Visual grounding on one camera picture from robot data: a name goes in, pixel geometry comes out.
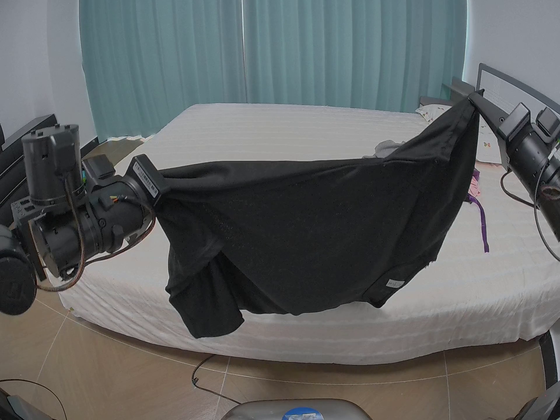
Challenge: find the white printed pillow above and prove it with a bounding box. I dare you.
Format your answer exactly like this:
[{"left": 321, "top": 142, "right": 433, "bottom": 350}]
[{"left": 415, "top": 103, "right": 504, "bottom": 165}]

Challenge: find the grey bedside table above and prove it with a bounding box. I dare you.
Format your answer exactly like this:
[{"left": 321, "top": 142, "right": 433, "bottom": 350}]
[{"left": 419, "top": 77, "right": 475, "bottom": 106}]

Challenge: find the grey garment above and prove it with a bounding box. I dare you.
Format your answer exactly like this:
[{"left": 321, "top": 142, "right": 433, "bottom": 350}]
[{"left": 374, "top": 139, "right": 407, "bottom": 157}]

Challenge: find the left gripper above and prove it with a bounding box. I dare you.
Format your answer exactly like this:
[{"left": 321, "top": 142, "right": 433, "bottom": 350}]
[{"left": 81, "top": 155, "right": 170, "bottom": 255}]

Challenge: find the pile of clothes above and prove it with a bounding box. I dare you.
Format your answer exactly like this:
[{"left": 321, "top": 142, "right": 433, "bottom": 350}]
[{"left": 466, "top": 169, "right": 490, "bottom": 254}]

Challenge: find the black cable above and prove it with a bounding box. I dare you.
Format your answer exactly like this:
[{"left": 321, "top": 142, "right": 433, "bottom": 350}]
[
  {"left": 500, "top": 171, "right": 560, "bottom": 262},
  {"left": 191, "top": 355, "right": 232, "bottom": 397},
  {"left": 37, "top": 175, "right": 88, "bottom": 292}
]

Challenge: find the blue-green curtain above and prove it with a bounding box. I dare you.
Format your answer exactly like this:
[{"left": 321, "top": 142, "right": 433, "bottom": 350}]
[
  {"left": 242, "top": 0, "right": 469, "bottom": 113},
  {"left": 79, "top": 0, "right": 248, "bottom": 141}
]

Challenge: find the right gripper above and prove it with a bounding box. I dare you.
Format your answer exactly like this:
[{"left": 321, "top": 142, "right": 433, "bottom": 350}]
[{"left": 499, "top": 102, "right": 554, "bottom": 200}]

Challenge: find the black chest of drawers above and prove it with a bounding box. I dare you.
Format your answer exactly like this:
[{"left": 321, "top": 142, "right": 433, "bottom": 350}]
[{"left": 0, "top": 113, "right": 60, "bottom": 183}]

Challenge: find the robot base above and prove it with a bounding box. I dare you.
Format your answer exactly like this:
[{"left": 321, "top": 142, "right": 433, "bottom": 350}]
[{"left": 221, "top": 400, "right": 368, "bottom": 420}]

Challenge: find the bed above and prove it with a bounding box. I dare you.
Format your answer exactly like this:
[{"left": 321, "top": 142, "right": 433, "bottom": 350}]
[{"left": 59, "top": 63, "right": 560, "bottom": 366}]

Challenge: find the black T-shirt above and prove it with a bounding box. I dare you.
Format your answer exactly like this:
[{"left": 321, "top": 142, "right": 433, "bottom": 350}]
[{"left": 155, "top": 88, "right": 485, "bottom": 339}]

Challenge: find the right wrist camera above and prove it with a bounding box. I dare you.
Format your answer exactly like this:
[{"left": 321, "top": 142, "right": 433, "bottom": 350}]
[{"left": 536, "top": 108, "right": 560, "bottom": 138}]

